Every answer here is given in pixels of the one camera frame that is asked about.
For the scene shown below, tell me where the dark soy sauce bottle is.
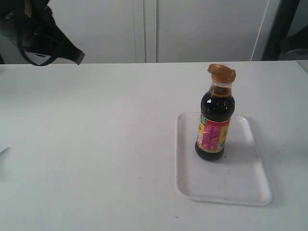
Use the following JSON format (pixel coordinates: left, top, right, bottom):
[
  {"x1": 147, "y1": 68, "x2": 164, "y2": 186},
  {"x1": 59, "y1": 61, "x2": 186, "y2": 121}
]
[{"x1": 195, "y1": 64, "x2": 236, "y2": 162}]

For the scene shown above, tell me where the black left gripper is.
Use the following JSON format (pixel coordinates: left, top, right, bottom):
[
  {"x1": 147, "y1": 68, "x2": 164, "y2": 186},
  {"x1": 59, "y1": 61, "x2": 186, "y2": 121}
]
[{"x1": 31, "y1": 4, "x2": 85, "y2": 64}]

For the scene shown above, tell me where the white rectangular plastic tray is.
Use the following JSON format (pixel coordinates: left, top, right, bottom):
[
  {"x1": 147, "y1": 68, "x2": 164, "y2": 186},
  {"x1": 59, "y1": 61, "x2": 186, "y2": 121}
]
[{"x1": 175, "y1": 112, "x2": 273, "y2": 206}]

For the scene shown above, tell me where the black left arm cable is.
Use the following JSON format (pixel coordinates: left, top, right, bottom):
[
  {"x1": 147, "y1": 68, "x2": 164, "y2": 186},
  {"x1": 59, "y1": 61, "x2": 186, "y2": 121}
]
[{"x1": 16, "y1": 7, "x2": 60, "y2": 67}]

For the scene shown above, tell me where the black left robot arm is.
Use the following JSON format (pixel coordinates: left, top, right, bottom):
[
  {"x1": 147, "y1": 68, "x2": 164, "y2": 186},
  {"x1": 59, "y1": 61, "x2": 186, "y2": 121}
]
[{"x1": 0, "y1": 0, "x2": 85, "y2": 66}]

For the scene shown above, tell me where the dark vertical post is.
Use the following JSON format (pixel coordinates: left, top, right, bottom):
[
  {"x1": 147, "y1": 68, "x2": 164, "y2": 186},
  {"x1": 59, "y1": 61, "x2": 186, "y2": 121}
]
[{"x1": 261, "y1": 0, "x2": 300, "y2": 61}]

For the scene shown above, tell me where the white cabinet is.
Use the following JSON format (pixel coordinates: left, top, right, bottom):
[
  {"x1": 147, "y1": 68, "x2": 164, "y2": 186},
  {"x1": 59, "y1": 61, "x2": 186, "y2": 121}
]
[{"x1": 0, "y1": 0, "x2": 280, "y2": 64}]

